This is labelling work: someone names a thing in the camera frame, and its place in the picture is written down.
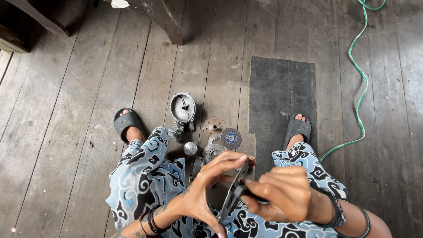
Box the person's left hand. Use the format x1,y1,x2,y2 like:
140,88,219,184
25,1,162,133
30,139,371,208
172,150,257,238

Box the person's right hand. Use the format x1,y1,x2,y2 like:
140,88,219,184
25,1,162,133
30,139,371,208
240,165,320,224

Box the small black tool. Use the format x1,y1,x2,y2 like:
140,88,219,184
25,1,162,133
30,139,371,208
234,180,269,203

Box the thin dark metal plate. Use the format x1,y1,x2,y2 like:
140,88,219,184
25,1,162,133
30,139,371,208
217,158,250,224

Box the grey round clutch part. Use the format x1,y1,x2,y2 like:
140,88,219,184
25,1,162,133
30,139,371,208
202,144,227,164

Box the shiny chrome dome cap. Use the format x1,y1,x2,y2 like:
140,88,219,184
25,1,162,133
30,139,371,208
183,142,198,156

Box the blue black patterned shorts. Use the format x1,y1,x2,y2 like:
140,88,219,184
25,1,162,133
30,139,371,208
105,126,348,238

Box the person's right foot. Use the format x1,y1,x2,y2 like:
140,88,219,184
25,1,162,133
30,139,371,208
286,114,307,151

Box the person's foot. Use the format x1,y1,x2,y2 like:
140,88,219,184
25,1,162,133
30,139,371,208
119,109,147,143
286,114,307,151

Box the black right slide sandal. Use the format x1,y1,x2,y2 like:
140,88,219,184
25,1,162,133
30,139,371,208
282,113,312,151

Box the black slide sandal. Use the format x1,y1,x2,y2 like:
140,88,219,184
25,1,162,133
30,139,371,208
282,113,312,151
113,107,147,145

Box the grey metal carburetor body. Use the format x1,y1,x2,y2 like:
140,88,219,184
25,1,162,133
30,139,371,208
167,120,185,143

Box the grinding disc with blue label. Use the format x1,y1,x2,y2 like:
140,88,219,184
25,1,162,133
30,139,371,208
220,128,242,150

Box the rusty round perforated disc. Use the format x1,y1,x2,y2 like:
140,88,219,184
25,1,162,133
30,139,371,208
202,116,227,139

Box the person's left foot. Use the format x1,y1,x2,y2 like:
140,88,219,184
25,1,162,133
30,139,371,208
119,109,147,143

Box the round grey metal engine cover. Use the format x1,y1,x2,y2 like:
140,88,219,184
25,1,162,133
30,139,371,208
169,92,196,124

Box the black rubber mat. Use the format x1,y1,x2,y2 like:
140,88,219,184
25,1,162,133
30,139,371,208
248,55,318,181

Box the black left slide sandal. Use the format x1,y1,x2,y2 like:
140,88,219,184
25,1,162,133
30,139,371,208
113,107,147,145

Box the dark wooden furniture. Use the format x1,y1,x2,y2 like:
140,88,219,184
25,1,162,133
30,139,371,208
0,0,184,54

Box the dark curved metal bracket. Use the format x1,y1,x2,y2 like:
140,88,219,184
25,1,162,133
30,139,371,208
189,156,206,182

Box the dark beaded left wrist bracelets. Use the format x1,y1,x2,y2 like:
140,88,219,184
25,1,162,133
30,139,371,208
138,204,171,236

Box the beaded right wrist bracelet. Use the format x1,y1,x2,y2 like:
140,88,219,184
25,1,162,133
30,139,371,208
313,187,347,229

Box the green and white cable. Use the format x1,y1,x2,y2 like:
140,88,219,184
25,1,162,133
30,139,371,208
320,0,387,163

